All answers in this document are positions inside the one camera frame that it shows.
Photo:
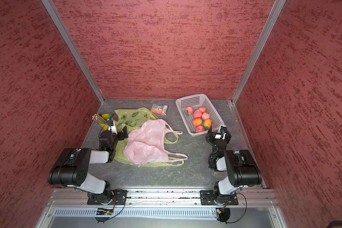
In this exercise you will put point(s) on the right aluminium corner post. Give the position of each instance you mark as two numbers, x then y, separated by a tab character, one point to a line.
272	18

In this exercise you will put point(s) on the aluminium corner post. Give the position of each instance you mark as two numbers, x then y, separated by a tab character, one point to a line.
272	18
55	16

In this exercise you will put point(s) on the white plastic basket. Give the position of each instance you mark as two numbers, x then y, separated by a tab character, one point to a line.
197	101

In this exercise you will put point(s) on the left aluminium corner post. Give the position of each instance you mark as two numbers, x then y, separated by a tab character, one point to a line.
55	16

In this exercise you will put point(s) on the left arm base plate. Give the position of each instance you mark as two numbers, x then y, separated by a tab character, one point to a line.
108	198

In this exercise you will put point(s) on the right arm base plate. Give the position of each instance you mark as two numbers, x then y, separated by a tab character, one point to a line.
214	198

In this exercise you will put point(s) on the green plastic bag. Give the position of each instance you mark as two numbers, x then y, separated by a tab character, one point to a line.
133	119

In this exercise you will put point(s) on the aluminium front rail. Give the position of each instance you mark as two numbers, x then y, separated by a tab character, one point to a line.
166	197

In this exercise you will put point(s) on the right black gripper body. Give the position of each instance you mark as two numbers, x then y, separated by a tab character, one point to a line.
227	139

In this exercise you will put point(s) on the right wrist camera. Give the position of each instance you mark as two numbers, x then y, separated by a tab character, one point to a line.
222	133

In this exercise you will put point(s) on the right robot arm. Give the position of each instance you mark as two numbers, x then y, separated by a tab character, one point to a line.
240	166

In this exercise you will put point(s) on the pink plastic bag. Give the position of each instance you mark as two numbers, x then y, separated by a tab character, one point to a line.
146	144

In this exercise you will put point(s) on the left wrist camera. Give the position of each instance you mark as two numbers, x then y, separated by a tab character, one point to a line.
111	126

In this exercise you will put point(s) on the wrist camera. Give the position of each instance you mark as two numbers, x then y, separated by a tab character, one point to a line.
222	133
111	126

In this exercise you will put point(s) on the yellow pencil cup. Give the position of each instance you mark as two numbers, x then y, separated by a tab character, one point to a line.
103	120

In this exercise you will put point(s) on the orange yellow peach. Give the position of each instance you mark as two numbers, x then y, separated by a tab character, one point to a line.
207	123

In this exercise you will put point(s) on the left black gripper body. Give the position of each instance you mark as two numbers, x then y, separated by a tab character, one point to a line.
120	136

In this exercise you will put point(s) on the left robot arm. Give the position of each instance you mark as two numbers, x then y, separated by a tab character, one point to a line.
71	170

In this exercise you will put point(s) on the crayon box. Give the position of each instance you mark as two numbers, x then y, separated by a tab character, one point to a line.
159	109

